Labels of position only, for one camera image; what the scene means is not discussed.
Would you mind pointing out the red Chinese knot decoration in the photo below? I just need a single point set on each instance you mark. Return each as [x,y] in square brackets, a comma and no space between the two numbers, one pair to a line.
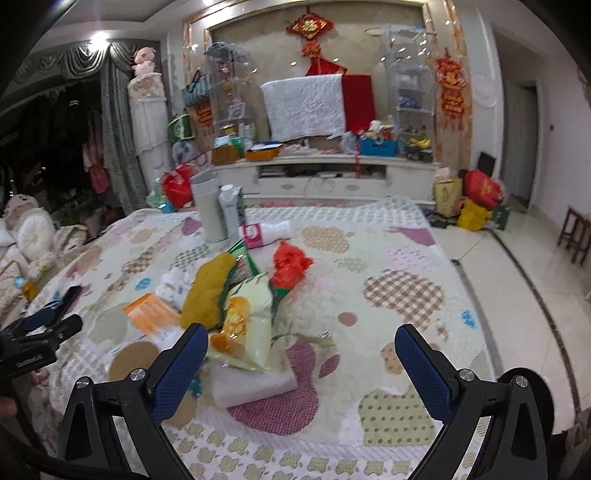
[310,26]

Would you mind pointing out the orange paper packet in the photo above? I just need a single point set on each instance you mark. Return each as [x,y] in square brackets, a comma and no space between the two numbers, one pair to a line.
[152,316]

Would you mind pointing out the tan paper gift bag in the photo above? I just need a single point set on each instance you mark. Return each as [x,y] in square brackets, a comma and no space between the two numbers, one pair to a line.
[448,194]

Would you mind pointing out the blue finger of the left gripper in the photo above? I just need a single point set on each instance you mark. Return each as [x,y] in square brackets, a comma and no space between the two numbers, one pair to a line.
[43,317]

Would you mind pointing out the red hanging couplet ornament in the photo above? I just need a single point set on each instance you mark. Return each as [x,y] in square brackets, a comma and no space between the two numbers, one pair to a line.
[451,80]

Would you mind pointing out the pink pig plush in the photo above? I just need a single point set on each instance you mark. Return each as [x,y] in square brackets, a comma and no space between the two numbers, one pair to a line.
[144,61]

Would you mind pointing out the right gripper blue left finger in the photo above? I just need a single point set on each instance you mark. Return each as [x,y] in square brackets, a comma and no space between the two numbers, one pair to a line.
[174,369]

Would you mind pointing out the white milk carton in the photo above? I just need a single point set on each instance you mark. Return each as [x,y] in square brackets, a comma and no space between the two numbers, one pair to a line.
[233,209]

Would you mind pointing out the white pink lotion bottle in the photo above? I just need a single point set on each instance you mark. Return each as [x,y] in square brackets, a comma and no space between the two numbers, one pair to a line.
[256,235]

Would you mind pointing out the red plastic bag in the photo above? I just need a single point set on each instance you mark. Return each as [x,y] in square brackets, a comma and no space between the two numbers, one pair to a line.
[290,264]

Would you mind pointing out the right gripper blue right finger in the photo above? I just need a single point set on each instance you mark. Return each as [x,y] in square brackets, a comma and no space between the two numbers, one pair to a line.
[430,372]

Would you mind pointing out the white TV cabinet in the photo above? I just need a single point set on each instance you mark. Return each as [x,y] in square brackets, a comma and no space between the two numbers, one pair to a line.
[330,179]

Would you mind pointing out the white plush pillow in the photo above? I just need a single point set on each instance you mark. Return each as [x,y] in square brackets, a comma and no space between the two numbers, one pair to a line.
[35,231]

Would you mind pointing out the patchwork apple pattern quilt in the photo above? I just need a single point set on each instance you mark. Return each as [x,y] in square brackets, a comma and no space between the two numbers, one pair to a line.
[354,413]

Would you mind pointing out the orange tray on cabinet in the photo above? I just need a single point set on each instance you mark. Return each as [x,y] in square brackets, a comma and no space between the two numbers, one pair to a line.
[263,152]

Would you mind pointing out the green yellow scrub sponge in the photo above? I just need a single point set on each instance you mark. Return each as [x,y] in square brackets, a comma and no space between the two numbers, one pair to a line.
[204,301]

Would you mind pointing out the green cardboard box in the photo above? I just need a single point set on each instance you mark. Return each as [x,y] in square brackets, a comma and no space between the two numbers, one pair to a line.
[500,216]

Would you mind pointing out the grey window curtain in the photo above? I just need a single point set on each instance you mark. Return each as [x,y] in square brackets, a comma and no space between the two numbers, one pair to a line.
[113,65]

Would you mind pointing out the green snack wrapper bundle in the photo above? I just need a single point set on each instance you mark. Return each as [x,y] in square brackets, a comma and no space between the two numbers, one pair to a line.
[249,308]

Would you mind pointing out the black round trash bin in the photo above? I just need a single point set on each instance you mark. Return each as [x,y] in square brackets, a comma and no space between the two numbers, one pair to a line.
[554,443]

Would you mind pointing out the dark wooden stool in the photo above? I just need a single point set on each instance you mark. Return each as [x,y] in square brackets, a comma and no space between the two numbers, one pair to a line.
[575,235]

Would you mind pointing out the white cylindrical cup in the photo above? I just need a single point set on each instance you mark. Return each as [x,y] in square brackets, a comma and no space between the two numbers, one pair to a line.
[205,189]

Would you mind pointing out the white tissue pack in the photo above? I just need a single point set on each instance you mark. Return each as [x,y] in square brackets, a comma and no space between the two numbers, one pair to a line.
[251,382]

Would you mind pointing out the covered floor air conditioner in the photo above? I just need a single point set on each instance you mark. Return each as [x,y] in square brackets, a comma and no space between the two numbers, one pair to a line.
[149,119]

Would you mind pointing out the blue storage basket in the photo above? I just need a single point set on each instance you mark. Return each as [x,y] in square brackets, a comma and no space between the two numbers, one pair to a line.
[378,148]

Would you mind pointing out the red gift bag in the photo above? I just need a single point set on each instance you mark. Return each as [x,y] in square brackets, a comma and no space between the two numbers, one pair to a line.
[482,189]

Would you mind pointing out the clear plastic shelf tower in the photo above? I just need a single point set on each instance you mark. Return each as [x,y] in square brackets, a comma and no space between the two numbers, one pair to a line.
[411,83]

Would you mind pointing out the yellow shopping bag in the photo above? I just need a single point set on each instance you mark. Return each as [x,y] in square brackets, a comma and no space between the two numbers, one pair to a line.
[473,217]

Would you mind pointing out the red cloth behind TV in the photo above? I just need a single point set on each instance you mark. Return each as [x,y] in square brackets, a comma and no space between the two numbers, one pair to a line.
[359,105]

